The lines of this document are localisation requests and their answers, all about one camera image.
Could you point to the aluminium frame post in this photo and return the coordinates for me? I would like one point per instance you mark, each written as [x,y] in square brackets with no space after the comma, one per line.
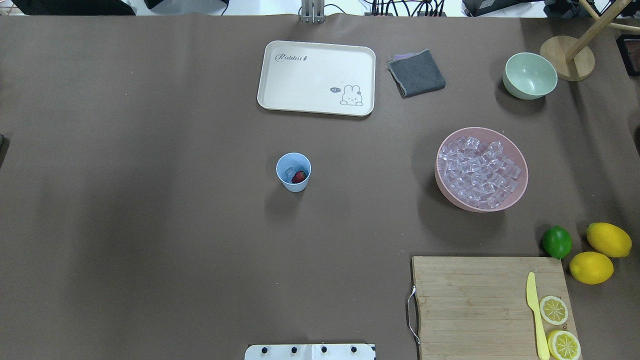
[312,11]

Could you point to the light blue plastic cup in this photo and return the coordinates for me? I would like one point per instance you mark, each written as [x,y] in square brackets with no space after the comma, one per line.
[290,163]

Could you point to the dark wooden glass tray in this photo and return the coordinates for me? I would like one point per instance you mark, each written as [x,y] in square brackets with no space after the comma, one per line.
[629,49]

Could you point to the grey folded cloth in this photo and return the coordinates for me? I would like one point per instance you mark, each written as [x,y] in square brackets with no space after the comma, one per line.
[416,73]

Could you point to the pink bowl of ice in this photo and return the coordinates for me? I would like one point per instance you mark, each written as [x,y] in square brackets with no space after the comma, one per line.
[480,170]

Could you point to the yellow lemon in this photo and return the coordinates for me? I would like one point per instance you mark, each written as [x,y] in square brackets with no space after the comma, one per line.
[609,239]
[591,267]

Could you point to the yellow plastic knife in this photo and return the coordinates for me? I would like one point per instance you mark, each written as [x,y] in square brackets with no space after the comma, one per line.
[541,347]

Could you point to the mint green bowl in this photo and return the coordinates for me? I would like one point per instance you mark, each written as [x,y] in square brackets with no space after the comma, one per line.
[529,76]

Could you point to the red strawberry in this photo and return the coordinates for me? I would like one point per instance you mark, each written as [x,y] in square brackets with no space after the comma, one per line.
[299,177]

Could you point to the cream rabbit tray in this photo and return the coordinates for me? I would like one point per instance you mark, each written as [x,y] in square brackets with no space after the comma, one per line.
[318,78]

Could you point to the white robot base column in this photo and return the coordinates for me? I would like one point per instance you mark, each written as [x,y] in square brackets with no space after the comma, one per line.
[318,351]

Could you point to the lemon slice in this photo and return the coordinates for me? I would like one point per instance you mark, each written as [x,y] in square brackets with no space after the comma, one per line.
[554,310]
[564,345]

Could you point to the bamboo cutting board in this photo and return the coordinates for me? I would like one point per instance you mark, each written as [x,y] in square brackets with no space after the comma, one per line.
[475,308]

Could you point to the green lime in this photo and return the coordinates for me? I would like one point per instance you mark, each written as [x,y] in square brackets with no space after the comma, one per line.
[557,242]

